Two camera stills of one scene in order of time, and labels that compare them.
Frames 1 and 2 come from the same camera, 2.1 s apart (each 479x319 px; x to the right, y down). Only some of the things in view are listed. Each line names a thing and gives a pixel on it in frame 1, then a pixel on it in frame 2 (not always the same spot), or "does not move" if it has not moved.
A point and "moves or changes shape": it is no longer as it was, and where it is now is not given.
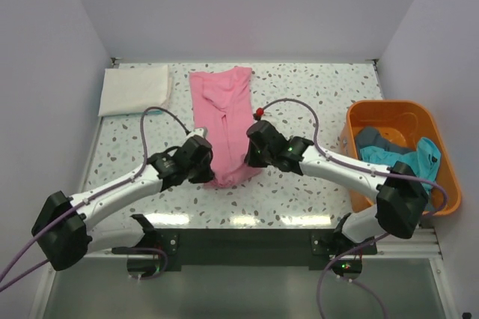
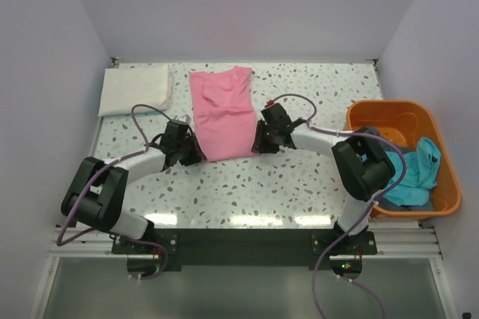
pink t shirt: (221, 103) moves or changes shape
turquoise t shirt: (424, 162) does not move
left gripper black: (207, 176) -> (197, 155)
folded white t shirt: (132, 90) does not move
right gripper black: (251, 161) -> (259, 144)
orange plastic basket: (405, 123) does not move
